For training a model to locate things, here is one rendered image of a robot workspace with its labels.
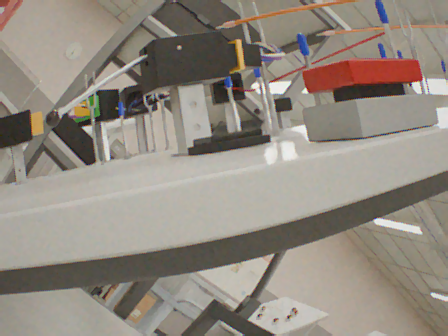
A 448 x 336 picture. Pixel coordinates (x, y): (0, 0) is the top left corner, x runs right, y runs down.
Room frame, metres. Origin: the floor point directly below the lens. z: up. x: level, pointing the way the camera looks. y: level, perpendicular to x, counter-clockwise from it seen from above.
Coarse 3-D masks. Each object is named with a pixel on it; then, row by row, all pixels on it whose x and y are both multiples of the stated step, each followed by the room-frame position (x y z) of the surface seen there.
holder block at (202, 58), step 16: (208, 32) 0.41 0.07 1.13; (144, 48) 0.42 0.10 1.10; (160, 48) 0.40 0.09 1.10; (176, 48) 0.40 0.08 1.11; (192, 48) 0.41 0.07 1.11; (208, 48) 0.41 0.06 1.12; (224, 48) 0.41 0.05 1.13; (144, 64) 0.43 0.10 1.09; (160, 64) 0.40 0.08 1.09; (176, 64) 0.41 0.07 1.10; (192, 64) 0.41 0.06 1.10; (208, 64) 0.41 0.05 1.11; (224, 64) 0.42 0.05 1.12; (144, 80) 0.44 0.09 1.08; (160, 80) 0.41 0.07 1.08; (176, 80) 0.41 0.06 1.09; (192, 80) 0.41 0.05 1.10; (208, 80) 0.42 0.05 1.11
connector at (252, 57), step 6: (228, 48) 0.42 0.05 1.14; (234, 48) 0.42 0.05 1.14; (246, 48) 0.43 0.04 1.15; (252, 48) 0.43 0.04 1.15; (258, 48) 0.43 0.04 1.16; (228, 54) 0.42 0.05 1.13; (234, 54) 0.42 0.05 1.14; (246, 54) 0.43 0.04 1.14; (252, 54) 0.43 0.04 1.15; (258, 54) 0.43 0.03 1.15; (228, 60) 0.42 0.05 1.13; (234, 60) 0.43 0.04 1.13; (246, 60) 0.43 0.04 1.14; (252, 60) 0.43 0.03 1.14; (258, 60) 0.43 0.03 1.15; (234, 66) 0.43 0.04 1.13; (246, 66) 0.43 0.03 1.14; (252, 66) 0.43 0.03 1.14; (258, 66) 0.43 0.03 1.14
